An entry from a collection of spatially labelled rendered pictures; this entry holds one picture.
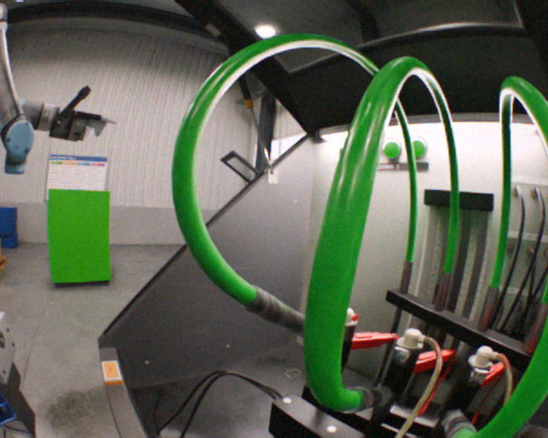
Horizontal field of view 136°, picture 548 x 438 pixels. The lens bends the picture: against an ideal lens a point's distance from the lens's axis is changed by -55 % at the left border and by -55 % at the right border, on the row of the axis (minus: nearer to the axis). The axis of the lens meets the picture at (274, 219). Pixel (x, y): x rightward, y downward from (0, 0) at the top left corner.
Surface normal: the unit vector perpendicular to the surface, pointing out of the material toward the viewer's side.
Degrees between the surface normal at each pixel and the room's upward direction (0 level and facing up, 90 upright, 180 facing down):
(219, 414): 0
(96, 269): 90
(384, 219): 90
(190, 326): 90
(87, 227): 90
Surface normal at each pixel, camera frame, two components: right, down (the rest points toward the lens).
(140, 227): 0.63, 0.09
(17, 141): 0.90, 0.09
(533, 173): -0.76, -0.02
